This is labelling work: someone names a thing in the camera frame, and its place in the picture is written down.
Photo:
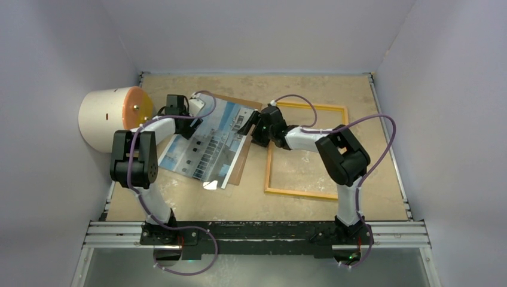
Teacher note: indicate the yellow picture frame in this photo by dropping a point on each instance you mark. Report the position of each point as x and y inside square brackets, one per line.
[306, 194]

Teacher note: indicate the white cylinder with coloured face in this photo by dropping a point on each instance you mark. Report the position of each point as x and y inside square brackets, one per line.
[103, 112]

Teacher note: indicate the building photo print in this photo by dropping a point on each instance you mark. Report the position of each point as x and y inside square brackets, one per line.
[184, 156]

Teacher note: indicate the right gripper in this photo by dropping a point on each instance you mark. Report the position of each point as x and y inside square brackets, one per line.
[256, 119]

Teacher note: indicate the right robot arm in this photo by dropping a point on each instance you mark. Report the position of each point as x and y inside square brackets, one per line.
[344, 158]

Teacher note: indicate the aluminium rail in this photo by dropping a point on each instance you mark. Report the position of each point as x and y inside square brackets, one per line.
[117, 234]

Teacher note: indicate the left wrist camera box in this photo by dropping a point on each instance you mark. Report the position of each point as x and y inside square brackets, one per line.
[195, 104]

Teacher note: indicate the brown cardboard backing board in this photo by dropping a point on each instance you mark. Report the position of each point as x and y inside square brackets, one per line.
[226, 152]

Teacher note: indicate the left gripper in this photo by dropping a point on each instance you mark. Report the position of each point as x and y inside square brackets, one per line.
[188, 131]

